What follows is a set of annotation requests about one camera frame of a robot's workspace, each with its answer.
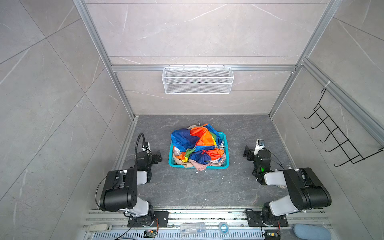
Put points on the beige shorts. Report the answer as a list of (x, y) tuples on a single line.
[(179, 162)]

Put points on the small circuit board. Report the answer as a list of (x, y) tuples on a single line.
[(150, 234), (272, 235)]

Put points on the small circuit board right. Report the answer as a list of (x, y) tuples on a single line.
[(272, 235)]

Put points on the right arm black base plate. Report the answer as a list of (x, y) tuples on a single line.
[(255, 218)]

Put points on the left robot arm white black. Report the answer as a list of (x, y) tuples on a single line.
[(120, 189)]

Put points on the blue grey cloth bundle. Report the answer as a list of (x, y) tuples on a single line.
[(310, 232)]

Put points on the rainbow striped shorts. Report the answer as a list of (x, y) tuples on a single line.
[(199, 143)]

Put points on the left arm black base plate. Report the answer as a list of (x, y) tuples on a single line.
[(160, 218)]

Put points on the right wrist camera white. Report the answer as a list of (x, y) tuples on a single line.
[(260, 145)]

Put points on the black wire hook rack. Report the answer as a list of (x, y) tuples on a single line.
[(341, 139)]

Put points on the clear plastic bottle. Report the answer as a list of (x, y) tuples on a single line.
[(192, 228)]

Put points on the clear tape roll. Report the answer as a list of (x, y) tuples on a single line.
[(223, 228)]

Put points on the small circuit board left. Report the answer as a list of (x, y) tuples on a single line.
[(150, 234)]

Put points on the teal plastic laundry basket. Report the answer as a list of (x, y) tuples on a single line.
[(225, 162)]

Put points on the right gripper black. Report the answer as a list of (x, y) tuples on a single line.
[(249, 153)]

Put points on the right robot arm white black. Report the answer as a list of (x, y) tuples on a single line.
[(305, 190)]

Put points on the pink shorts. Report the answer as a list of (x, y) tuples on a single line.
[(199, 167)]

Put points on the white wire mesh wall basket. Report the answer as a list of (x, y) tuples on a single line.
[(197, 80)]

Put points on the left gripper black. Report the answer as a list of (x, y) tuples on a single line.
[(155, 157)]

